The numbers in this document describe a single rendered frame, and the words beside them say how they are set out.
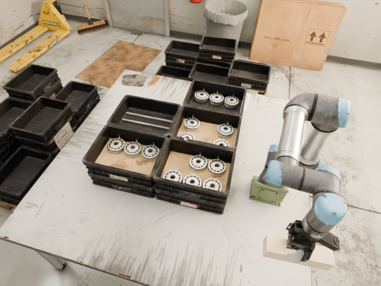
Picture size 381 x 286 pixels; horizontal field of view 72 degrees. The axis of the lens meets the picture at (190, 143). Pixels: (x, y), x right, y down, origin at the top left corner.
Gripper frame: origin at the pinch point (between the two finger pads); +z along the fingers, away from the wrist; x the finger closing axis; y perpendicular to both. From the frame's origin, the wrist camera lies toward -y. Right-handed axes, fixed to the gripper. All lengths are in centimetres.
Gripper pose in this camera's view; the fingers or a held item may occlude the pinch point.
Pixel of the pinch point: (298, 251)
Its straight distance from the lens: 112.6
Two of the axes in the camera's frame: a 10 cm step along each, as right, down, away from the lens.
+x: -2.0, 7.3, -6.5
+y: -9.8, -1.7, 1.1
